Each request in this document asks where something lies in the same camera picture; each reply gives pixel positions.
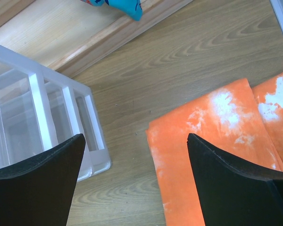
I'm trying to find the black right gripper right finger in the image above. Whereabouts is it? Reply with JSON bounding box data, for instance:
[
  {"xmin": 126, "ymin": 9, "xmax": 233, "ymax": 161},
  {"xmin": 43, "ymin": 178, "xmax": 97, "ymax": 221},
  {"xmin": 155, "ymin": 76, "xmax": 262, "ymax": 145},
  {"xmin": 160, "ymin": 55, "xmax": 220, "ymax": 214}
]
[{"xmin": 187, "ymin": 133, "xmax": 283, "ymax": 226}]

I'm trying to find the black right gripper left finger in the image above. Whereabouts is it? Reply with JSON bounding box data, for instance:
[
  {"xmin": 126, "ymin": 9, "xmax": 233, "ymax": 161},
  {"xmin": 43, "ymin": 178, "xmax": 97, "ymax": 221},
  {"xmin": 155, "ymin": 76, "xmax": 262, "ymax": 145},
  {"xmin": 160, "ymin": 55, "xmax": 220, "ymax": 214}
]
[{"xmin": 0, "ymin": 134, "xmax": 85, "ymax": 226}]

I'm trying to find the orange white tie-dye cloth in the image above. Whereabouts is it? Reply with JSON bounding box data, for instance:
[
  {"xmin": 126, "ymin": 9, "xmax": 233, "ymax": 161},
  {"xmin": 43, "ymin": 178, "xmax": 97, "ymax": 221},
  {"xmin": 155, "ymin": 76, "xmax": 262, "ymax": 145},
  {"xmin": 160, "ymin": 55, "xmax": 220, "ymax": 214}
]
[{"xmin": 146, "ymin": 73, "xmax": 283, "ymax": 226}]

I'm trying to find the white plastic drawer organizer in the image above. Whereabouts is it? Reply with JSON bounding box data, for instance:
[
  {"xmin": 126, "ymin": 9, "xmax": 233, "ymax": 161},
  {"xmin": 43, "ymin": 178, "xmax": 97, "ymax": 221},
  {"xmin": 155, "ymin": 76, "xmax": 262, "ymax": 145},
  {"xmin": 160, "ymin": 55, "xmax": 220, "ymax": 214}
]
[{"xmin": 0, "ymin": 45, "xmax": 111, "ymax": 181}]

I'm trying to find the wooden clothes rack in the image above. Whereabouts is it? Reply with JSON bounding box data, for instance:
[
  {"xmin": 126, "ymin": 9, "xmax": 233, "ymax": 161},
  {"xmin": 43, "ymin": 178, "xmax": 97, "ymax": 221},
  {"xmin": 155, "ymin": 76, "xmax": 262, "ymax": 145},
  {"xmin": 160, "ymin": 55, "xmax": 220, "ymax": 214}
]
[{"xmin": 0, "ymin": 0, "xmax": 188, "ymax": 77}]

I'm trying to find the blue fish print garment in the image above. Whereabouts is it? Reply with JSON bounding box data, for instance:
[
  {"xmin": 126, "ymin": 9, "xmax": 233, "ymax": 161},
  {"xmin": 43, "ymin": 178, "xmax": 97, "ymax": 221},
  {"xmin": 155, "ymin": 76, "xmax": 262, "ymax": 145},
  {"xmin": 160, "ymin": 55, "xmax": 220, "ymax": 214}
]
[{"xmin": 83, "ymin": 0, "xmax": 143, "ymax": 21}]

